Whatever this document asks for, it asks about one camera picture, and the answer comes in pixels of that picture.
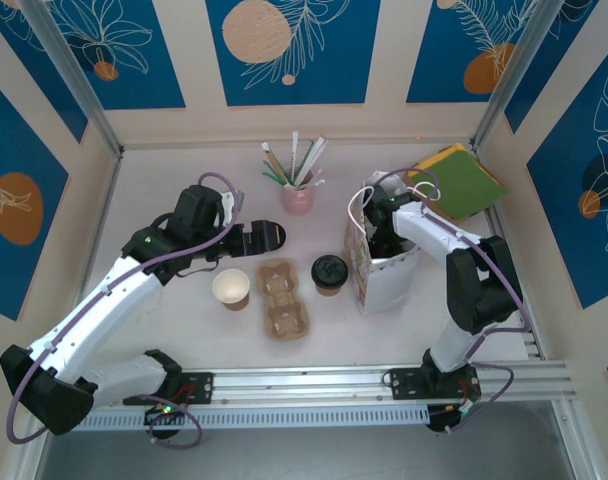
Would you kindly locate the aluminium front frame bar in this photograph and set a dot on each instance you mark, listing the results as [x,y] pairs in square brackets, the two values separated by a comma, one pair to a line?
[579,445]
[29,460]

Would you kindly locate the aluminium corner post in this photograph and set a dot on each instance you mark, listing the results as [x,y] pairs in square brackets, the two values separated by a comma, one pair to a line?
[514,65]
[74,75]

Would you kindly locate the kraft brown straw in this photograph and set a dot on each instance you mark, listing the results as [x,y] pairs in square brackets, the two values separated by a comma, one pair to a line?
[274,162]

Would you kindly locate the black base electronics module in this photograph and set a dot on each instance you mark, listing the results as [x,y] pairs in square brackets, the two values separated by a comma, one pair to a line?
[164,417]
[449,417]

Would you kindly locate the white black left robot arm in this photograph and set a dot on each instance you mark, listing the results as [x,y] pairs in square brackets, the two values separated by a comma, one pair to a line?
[99,310]

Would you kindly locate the red paper napkin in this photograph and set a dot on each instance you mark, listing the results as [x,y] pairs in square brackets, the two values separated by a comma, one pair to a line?
[503,183]

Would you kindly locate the cardboard cup carrier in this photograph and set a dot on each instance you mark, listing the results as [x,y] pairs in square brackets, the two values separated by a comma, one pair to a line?
[284,310]

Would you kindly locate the green striped wrapped straw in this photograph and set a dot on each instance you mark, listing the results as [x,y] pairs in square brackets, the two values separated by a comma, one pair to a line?
[308,152]

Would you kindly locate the white paper bag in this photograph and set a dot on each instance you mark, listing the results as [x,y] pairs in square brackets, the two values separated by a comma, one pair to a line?
[384,290]

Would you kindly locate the short white straw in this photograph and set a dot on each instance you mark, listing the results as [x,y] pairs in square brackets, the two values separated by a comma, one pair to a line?
[319,181]

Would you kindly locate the brown paper cup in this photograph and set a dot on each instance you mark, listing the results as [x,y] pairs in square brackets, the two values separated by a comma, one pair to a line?
[230,288]

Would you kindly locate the pink straw holder cup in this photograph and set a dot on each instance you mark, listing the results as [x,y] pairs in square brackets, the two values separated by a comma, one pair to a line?
[299,202]

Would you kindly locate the brown cup with black lid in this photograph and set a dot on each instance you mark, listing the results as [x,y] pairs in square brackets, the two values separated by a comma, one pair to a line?
[329,270]

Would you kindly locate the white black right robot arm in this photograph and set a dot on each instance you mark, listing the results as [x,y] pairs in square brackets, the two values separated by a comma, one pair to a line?
[424,225]

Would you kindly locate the black plastic cup lid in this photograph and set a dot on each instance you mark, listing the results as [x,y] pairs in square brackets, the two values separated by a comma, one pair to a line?
[284,237]

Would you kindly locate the white paper-wrapped straw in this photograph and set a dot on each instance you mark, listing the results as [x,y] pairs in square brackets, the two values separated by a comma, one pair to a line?
[295,155]
[318,150]

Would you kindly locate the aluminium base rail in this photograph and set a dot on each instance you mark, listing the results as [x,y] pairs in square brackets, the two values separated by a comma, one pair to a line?
[304,382]

